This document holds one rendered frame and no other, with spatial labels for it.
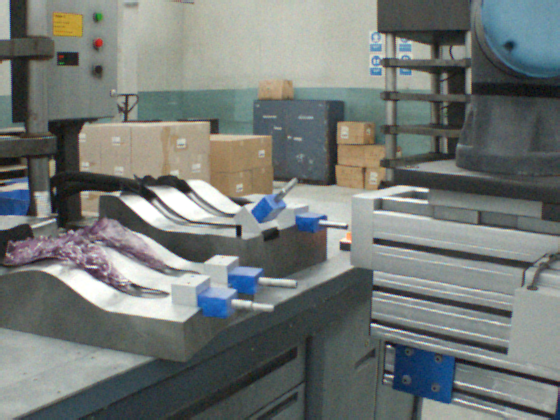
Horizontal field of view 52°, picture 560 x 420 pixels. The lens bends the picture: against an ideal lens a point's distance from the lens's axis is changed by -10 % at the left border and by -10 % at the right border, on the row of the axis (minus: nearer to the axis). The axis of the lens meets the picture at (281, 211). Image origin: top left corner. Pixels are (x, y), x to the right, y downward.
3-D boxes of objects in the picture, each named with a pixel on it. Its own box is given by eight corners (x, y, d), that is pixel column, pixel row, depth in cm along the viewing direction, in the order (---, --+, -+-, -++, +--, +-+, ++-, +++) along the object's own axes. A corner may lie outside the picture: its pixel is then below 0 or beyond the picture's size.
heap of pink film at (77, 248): (176, 264, 97) (174, 215, 96) (120, 296, 80) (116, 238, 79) (49, 250, 104) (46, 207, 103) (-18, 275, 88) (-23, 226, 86)
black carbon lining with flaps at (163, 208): (284, 226, 121) (284, 177, 119) (232, 242, 108) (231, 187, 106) (156, 209, 140) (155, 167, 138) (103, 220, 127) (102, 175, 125)
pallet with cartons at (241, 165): (272, 207, 652) (273, 136, 639) (231, 221, 581) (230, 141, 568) (182, 199, 707) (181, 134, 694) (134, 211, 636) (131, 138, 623)
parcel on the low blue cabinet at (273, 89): (295, 99, 858) (295, 79, 853) (281, 99, 832) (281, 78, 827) (271, 99, 883) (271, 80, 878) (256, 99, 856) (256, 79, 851)
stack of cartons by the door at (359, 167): (404, 189, 791) (405, 124, 777) (393, 192, 765) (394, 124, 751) (347, 183, 841) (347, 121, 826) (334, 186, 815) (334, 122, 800)
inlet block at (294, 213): (353, 239, 113) (354, 209, 112) (339, 244, 109) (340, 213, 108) (292, 230, 120) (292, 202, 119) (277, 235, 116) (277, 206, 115)
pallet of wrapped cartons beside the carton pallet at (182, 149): (223, 227, 554) (223, 120, 538) (151, 245, 485) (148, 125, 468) (133, 212, 627) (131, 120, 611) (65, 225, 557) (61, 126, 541)
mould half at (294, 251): (327, 259, 124) (328, 191, 121) (247, 292, 102) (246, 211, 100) (148, 230, 151) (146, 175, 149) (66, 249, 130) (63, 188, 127)
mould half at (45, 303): (254, 301, 98) (253, 232, 96) (185, 362, 74) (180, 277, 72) (14, 270, 112) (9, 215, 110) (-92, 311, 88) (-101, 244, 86)
